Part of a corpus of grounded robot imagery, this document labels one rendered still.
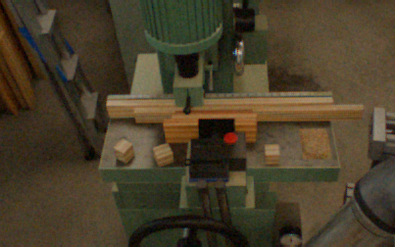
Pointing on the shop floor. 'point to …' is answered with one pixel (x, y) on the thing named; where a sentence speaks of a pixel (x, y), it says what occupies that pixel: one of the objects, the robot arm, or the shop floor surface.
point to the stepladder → (61, 71)
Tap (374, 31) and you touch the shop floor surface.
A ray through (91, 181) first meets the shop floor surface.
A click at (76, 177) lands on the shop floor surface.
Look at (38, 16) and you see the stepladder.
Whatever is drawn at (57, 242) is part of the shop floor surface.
